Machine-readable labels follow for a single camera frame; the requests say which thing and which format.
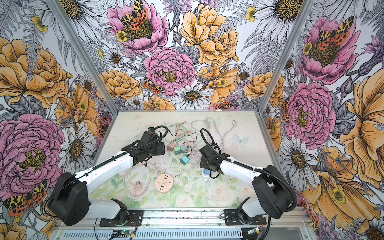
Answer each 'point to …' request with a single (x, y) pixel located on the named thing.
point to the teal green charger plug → (184, 149)
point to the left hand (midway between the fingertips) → (157, 150)
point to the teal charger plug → (184, 160)
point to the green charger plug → (177, 150)
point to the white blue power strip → (205, 173)
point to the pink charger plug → (170, 146)
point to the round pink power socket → (164, 183)
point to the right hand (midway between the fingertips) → (206, 167)
